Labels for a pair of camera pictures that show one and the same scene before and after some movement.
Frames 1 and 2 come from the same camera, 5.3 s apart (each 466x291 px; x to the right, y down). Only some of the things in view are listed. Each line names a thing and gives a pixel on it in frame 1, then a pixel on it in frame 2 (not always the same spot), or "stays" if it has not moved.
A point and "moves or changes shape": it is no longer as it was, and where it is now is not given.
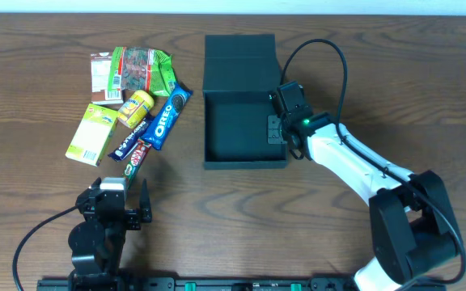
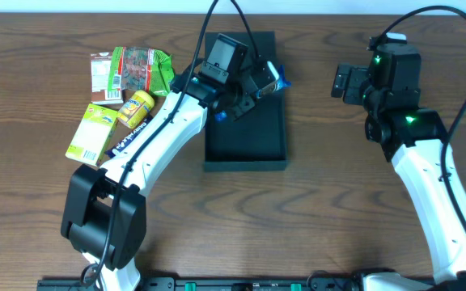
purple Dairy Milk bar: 129,138 stays
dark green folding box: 240,71 stays
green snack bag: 140,69 stays
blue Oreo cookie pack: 173,105 moves or changes shape
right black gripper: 276,130 → 345,81
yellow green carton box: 93,135 stays
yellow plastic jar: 133,111 stays
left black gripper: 125,218 → 253,82
